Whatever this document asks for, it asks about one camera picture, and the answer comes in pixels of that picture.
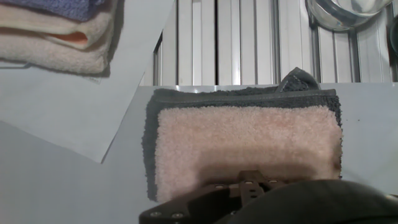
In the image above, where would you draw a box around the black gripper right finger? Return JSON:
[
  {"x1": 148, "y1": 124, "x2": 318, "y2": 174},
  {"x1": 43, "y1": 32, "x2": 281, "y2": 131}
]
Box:
[{"x1": 238, "y1": 170, "x2": 287, "y2": 200}]

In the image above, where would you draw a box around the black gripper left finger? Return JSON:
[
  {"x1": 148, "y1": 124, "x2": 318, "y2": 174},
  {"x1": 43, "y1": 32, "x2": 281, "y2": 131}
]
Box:
[{"x1": 139, "y1": 183, "x2": 242, "y2": 224}]

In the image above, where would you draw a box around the pink terry cloth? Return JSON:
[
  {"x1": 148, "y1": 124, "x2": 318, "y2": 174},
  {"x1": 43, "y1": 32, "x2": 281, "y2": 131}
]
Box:
[{"x1": 154, "y1": 105, "x2": 344, "y2": 203}]

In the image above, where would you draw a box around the dark grey terry cloth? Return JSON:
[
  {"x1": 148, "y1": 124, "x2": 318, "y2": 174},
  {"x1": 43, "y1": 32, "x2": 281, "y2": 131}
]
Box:
[{"x1": 141, "y1": 67, "x2": 343, "y2": 202}]

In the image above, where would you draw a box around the cream folded cloth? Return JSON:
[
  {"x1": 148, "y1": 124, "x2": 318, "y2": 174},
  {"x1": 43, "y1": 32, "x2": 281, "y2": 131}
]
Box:
[{"x1": 0, "y1": 30, "x2": 112, "y2": 78}]

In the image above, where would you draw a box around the peach folded cloth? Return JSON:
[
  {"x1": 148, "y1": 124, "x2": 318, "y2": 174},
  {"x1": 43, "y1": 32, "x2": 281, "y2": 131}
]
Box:
[{"x1": 0, "y1": 2, "x2": 119, "y2": 51}]

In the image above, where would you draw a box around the purple folded cloth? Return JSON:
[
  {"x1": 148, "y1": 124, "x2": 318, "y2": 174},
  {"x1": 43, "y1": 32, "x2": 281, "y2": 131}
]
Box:
[{"x1": 0, "y1": 0, "x2": 107, "y2": 22}]

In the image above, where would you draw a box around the grey plastic table mat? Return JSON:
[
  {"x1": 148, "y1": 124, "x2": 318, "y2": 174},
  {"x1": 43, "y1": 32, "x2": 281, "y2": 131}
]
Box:
[{"x1": 0, "y1": 82, "x2": 398, "y2": 224}]

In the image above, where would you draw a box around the white paper sheet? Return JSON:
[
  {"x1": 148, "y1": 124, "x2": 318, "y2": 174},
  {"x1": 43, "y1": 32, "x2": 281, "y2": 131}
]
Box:
[{"x1": 0, "y1": 0, "x2": 175, "y2": 164}]

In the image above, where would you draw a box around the glass of clear water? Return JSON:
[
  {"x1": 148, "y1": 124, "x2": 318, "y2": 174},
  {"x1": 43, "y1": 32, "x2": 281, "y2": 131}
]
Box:
[{"x1": 304, "y1": 0, "x2": 395, "y2": 32}]

